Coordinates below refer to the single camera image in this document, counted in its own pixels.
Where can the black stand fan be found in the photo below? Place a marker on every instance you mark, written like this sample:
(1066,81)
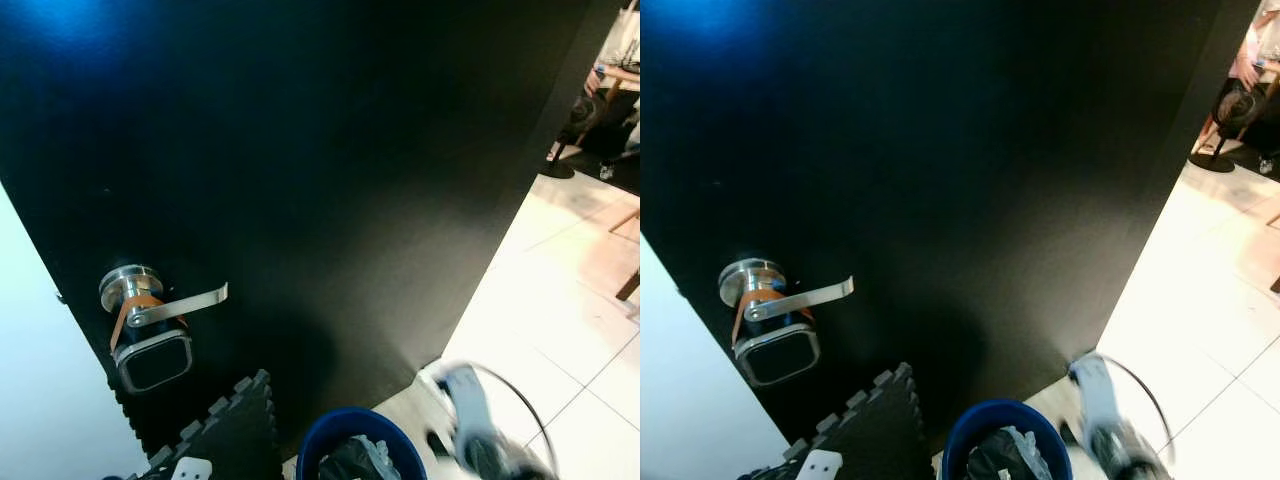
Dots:
(580,115)
(1235,105)

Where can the wooden table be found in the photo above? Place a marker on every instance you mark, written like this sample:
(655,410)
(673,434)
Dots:
(622,75)

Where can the silver framed black door lock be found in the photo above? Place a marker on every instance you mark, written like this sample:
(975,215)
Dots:
(155,365)
(778,357)

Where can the dark foam puzzle mat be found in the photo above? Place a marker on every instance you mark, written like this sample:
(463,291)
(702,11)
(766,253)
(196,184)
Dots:
(235,435)
(880,430)

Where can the black door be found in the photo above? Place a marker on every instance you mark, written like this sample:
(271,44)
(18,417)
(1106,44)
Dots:
(950,150)
(300,150)

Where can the blue waste bin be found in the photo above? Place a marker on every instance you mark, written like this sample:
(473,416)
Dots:
(345,415)
(1000,405)

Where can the black bin bag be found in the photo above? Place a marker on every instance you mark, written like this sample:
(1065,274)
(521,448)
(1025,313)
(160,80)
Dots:
(350,462)
(995,455)

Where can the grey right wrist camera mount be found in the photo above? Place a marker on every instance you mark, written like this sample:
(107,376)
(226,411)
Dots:
(468,400)
(1098,395)

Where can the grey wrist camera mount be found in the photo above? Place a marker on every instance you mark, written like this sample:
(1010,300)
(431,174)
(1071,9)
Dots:
(820,467)
(1098,395)
(192,470)
(468,400)

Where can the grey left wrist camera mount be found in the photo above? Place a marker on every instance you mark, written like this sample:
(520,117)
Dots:
(192,470)
(820,467)

